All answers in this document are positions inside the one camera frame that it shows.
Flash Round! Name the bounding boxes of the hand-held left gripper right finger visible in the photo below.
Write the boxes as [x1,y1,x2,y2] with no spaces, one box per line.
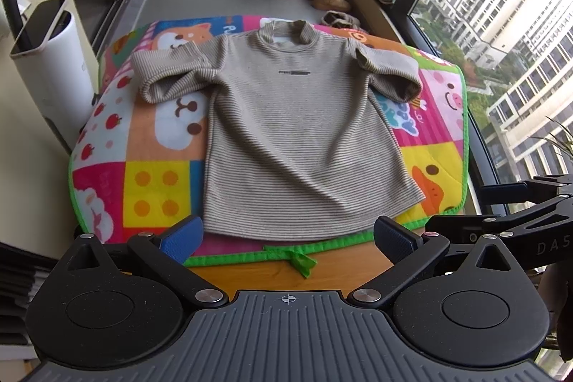
[348,216,516,309]

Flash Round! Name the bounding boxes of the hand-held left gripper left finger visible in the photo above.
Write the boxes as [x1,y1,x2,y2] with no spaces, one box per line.
[66,215,230,308]

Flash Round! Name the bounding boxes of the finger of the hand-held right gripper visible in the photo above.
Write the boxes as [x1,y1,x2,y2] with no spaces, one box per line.
[424,194,573,247]
[480,174,573,204]

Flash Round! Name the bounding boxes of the beige striped knit shirt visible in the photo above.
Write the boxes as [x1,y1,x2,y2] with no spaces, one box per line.
[131,19,426,242]

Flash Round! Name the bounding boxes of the potted plant leaves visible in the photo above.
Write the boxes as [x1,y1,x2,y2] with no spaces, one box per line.
[532,117,573,177]

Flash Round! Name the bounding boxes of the colourful cartoon play mat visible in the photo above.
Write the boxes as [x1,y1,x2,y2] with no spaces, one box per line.
[68,16,470,279]

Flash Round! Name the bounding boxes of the stack of dark folders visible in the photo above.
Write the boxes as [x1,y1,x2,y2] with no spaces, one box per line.
[0,241,60,348]

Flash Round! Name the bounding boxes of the white air purifier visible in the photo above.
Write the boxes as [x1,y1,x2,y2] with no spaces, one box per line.
[10,0,97,155]

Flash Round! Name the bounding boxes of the pair of dark patterned slippers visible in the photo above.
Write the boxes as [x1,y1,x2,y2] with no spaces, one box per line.
[321,10,361,29]

